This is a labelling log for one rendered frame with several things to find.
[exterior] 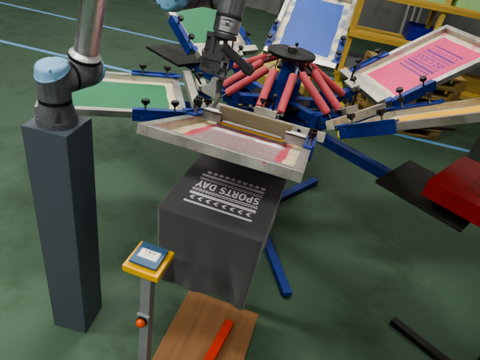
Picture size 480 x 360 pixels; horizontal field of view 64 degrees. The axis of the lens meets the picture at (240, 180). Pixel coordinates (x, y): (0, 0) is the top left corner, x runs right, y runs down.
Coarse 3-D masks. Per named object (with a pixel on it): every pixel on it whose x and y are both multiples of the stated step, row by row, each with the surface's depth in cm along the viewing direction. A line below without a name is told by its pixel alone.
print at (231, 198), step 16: (208, 176) 177; (224, 176) 180; (192, 192) 165; (208, 192) 167; (224, 192) 169; (240, 192) 171; (256, 192) 173; (208, 208) 158; (224, 208) 160; (240, 208) 162; (256, 208) 164
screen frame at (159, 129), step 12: (156, 120) 143; (168, 120) 149; (180, 120) 159; (192, 120) 174; (204, 120) 192; (144, 132) 131; (156, 132) 130; (168, 132) 129; (180, 144) 129; (192, 144) 128; (204, 144) 127; (216, 144) 129; (216, 156) 127; (228, 156) 126; (240, 156) 125; (252, 156) 125; (300, 156) 146; (252, 168) 125; (264, 168) 124; (276, 168) 123; (288, 168) 123; (300, 168) 126; (300, 180) 123
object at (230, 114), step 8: (224, 112) 184; (232, 112) 183; (240, 112) 182; (248, 112) 183; (224, 120) 185; (232, 120) 184; (240, 120) 183; (248, 120) 182; (256, 120) 181; (264, 120) 180; (272, 120) 180; (256, 128) 182; (264, 128) 181; (272, 128) 180; (280, 128) 180; (288, 128) 179
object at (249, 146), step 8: (256, 136) 188; (240, 144) 158; (248, 144) 162; (256, 144) 167; (264, 144) 172; (280, 144) 183; (288, 144) 189; (248, 152) 147; (256, 152) 151; (264, 152) 155; (272, 152) 159; (280, 152) 164; (288, 152) 168; (272, 160) 144; (280, 160) 148
